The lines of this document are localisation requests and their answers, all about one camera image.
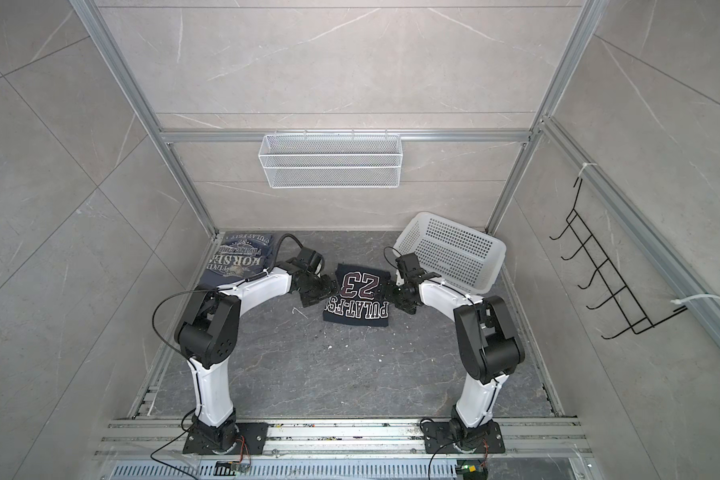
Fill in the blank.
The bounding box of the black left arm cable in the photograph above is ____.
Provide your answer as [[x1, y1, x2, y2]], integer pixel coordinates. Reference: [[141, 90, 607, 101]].
[[269, 232, 304, 268]]

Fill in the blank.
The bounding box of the dark navy tank top pile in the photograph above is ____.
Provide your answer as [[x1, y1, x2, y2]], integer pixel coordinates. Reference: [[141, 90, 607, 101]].
[[322, 263, 391, 327]]

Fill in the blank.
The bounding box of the white cable tie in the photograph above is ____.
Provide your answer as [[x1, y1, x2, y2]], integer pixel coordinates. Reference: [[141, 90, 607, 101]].
[[670, 293, 720, 305]]

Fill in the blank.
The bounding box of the white plastic laundry basket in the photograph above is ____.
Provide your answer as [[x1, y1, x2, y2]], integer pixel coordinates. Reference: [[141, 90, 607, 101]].
[[394, 212, 507, 295]]

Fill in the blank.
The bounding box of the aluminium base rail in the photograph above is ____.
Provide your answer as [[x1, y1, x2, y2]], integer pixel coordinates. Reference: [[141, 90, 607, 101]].
[[93, 417, 593, 460]]

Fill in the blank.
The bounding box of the grey slotted cable duct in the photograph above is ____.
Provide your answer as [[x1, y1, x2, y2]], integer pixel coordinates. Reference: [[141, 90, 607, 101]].
[[109, 459, 459, 479]]

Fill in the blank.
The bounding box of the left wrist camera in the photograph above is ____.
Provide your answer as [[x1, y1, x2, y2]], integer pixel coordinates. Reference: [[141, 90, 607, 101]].
[[294, 247, 324, 275]]

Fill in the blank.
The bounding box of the black wire hook rack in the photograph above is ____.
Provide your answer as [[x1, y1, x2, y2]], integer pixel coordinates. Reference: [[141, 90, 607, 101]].
[[549, 178, 688, 340]]

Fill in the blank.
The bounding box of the white wire mesh wall basket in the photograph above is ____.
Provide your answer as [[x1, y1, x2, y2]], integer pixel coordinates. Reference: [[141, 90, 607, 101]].
[[258, 133, 404, 189]]

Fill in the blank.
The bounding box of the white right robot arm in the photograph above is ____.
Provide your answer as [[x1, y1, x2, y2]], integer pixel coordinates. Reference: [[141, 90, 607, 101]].
[[384, 280, 525, 453]]

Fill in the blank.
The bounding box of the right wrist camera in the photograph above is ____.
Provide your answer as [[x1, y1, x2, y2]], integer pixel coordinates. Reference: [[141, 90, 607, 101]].
[[395, 253, 426, 283]]

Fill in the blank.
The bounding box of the blue-grey tank top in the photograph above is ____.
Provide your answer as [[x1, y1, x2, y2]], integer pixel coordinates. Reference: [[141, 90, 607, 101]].
[[199, 232, 274, 286]]

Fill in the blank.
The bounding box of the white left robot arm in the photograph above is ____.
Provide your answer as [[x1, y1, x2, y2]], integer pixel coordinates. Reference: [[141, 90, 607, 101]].
[[174, 267, 337, 455]]

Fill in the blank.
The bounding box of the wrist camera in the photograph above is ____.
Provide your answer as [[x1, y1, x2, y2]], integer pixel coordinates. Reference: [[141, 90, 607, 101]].
[[395, 253, 426, 283], [294, 247, 324, 275]]

